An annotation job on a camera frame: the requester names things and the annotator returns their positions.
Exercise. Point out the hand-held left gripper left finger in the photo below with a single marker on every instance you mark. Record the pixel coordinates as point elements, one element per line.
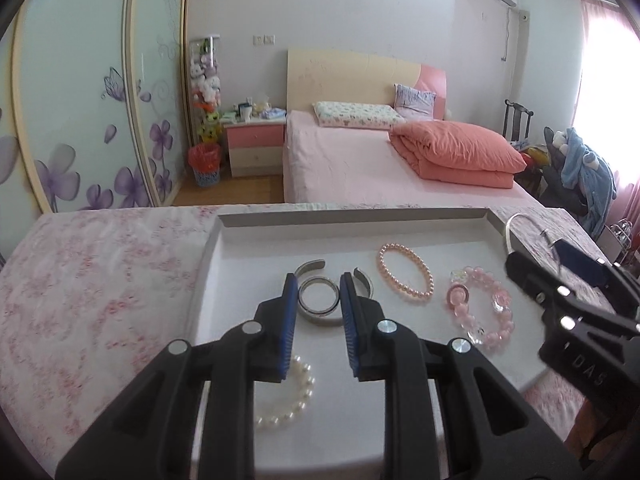
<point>287,325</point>

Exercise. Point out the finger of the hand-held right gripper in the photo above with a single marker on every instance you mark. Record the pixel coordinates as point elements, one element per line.
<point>580,260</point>
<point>530,272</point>

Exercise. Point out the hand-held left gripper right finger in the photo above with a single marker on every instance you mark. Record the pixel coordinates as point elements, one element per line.
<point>350,325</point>

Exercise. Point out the grey round bangle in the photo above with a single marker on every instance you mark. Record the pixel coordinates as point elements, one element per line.
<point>302,300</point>

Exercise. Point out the thin silver bangle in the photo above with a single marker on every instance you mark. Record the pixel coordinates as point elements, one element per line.
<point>509,230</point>

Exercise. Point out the wide silver cuff bangle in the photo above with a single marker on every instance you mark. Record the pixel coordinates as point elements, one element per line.
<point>310,265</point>

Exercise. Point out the grey shallow tray box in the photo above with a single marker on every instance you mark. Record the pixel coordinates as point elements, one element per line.
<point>250,270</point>

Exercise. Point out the black office chair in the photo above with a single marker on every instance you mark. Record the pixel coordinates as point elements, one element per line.
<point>555,180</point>

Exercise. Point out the light blue fleece garment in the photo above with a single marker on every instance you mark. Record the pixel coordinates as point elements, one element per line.
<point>587,175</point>

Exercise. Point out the pink curtain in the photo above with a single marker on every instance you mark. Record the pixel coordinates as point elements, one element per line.
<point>625,160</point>

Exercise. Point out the colourful plush toy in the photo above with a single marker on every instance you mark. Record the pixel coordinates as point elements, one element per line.
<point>535,155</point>

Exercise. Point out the folded salmon quilt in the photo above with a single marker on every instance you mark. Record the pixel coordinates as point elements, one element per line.
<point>455,152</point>

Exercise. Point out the dark wooden chair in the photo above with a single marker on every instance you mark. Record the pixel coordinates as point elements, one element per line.
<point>517,120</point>

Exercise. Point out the bed with pink sheet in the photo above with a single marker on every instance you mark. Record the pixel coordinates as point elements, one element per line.
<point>340,160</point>

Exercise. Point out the pink and white nightstand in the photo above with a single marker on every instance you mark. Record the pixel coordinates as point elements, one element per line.
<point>255,147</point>

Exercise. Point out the waste basket with red bag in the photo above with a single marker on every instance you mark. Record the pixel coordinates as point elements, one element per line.
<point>205,162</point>

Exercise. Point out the purple patterned pillow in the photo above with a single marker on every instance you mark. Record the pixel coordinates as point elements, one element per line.
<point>415,100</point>

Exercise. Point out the floral print pillow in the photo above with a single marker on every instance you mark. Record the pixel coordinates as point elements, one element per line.
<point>355,115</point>

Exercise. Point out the white air conditioner pipe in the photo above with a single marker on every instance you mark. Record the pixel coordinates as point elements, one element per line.
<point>507,35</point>

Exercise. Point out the beige and pink headboard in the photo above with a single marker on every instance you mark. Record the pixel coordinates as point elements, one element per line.
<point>350,80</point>

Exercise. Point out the plush toy display rack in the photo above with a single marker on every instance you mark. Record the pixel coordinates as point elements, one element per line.
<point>205,85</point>

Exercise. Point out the sliding wardrobe with flower print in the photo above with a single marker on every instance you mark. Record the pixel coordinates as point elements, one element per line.
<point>75,85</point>

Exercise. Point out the white wall switch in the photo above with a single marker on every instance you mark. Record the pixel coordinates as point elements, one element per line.
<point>264,39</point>

